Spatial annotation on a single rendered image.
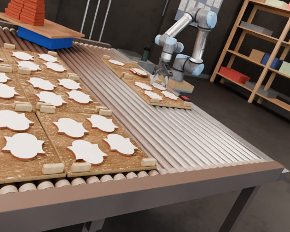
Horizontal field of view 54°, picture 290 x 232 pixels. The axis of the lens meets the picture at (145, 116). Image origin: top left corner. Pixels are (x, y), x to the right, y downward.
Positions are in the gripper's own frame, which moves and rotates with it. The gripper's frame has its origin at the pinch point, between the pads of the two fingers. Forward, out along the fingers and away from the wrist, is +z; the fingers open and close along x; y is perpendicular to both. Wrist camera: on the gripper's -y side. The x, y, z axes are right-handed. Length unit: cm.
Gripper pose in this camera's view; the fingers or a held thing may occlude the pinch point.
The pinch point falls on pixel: (158, 86)
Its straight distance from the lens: 209.1
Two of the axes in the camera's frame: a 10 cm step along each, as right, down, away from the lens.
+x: -8.2, -0.6, -5.7
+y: -4.9, -4.2, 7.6
